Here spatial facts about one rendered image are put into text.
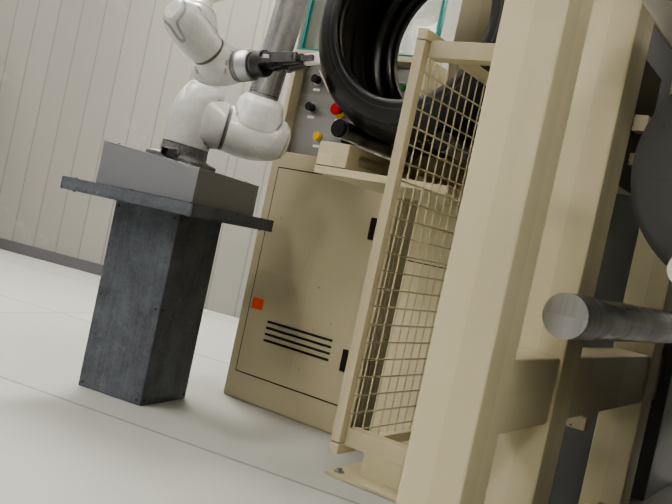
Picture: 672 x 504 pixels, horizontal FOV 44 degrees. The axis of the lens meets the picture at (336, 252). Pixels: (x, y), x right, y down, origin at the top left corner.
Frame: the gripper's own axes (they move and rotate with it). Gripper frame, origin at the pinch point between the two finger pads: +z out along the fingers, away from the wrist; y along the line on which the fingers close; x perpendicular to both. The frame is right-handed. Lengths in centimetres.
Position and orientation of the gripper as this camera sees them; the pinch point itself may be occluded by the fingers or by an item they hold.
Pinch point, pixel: (316, 58)
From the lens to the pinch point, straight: 225.5
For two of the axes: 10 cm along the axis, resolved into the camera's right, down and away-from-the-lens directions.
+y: 5.4, 0.9, 8.4
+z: 8.4, 0.5, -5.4
